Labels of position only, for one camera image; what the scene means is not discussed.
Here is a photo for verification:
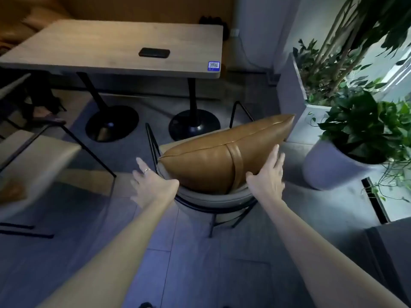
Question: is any tall green tree plant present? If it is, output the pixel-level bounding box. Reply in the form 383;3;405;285
292;0;411;106

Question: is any thin grey cable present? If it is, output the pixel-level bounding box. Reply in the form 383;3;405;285
236;34;274;74

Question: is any brown strapped leather cushion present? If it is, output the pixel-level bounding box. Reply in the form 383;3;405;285
157;114;296;195

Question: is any rectangular grey planter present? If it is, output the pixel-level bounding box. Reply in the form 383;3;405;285
277;53;334;145

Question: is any rectangular wooden table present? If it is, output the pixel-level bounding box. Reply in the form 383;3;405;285
0;19;224;143

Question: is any person's left forearm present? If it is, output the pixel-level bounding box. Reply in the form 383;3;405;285
35;189;179;308

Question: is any round white plant pot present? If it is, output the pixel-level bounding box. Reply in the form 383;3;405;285
302;137;391;191

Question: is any black floor grate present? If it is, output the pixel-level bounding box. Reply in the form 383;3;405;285
361;178;391;225

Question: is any leafy green potted plant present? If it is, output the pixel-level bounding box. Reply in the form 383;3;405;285
308;89;411;202

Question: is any black bag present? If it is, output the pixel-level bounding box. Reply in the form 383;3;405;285
199;15;230;41

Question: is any black smartphone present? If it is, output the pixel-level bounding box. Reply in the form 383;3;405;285
138;47;171;59

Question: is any person's right forearm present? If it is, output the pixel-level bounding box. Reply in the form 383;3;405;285
255;195;410;308

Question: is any dark grey cabinet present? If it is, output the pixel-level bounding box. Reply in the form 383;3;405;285
364;218;411;305

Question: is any brown leather bench sofa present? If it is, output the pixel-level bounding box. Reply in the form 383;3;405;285
0;0;235;45

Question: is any person's left hand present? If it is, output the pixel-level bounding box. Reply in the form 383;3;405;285
131;157;180;209

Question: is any person's right hand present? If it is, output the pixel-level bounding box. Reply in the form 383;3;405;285
245;144;286;207

